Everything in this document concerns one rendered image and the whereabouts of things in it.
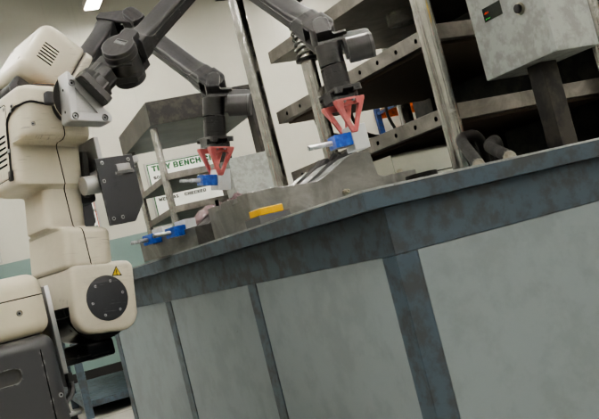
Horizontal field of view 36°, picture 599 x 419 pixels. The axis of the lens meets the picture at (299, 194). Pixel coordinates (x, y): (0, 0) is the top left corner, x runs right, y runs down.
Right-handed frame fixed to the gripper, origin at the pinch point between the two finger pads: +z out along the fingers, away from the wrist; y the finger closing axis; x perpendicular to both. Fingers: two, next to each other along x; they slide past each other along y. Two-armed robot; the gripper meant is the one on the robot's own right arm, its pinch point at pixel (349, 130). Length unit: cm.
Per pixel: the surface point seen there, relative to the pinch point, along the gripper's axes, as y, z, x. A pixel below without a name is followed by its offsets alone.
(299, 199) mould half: 32.6, 10.2, 3.3
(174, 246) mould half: 68, 13, 29
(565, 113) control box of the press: 33, 4, -80
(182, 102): 486, -106, -90
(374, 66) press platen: 93, -31, -56
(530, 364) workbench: -26, 55, -13
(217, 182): 47, 0, 19
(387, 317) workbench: -21.1, 38.9, 11.7
